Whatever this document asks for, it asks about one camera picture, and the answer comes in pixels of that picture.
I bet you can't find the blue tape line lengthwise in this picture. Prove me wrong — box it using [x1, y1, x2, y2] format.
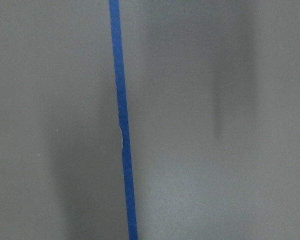
[109, 0, 139, 240]

